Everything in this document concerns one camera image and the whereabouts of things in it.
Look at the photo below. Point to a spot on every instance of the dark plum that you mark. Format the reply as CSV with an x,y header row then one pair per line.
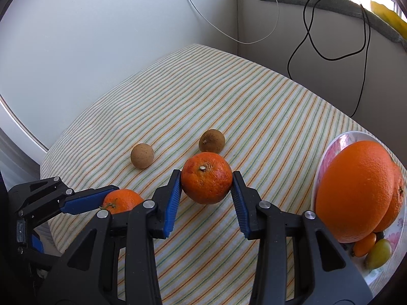
x,y
380,235

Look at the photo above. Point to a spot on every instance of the dark rough tangerine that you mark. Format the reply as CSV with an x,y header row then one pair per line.
x,y
206,181

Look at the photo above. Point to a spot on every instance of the brown longan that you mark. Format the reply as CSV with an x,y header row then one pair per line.
x,y
211,140

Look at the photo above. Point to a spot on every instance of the large orange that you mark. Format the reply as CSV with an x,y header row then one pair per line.
x,y
353,190

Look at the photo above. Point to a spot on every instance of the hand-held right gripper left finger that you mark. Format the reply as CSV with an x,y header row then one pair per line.
x,y
173,200

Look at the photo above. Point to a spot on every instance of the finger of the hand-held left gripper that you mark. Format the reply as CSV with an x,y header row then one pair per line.
x,y
37,244
86,201

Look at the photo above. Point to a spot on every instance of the striped cloth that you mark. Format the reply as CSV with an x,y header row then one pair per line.
x,y
222,101

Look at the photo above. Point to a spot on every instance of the small smooth orange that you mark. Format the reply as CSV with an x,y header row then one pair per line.
x,y
396,197

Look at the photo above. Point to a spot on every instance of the yellow bowl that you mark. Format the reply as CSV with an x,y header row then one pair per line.
x,y
392,19

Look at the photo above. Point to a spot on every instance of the green tomato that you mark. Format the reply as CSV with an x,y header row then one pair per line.
x,y
378,254

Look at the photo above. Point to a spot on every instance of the small orange tomato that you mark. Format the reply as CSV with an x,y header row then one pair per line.
x,y
364,244

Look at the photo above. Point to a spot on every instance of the round tan longan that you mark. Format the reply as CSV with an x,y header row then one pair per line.
x,y
142,155

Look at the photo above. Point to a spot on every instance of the white cabinet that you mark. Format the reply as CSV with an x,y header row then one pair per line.
x,y
95,54

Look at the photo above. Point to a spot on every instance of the floral white plate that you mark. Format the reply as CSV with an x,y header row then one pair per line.
x,y
396,241

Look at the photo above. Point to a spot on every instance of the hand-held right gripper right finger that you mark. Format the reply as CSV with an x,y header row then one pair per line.
x,y
239,206

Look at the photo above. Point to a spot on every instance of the small orange with leaf stem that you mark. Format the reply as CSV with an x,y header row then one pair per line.
x,y
125,200

